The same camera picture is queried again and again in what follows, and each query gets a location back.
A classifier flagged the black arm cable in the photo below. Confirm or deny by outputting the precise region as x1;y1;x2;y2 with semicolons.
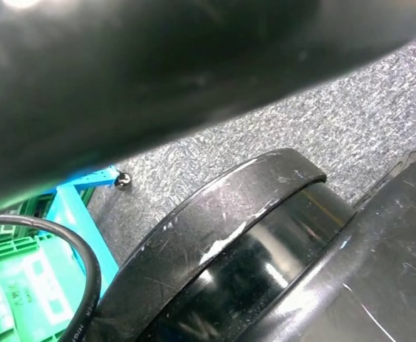
0;214;103;342

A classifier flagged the silver robot body shell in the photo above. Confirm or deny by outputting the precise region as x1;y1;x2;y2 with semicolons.
0;0;416;220

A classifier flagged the blue metal shelf rack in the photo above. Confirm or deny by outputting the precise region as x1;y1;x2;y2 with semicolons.
38;165;132;299

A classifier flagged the green plastic crate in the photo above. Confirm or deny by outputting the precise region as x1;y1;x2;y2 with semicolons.
0;233;88;342
0;186;97;247

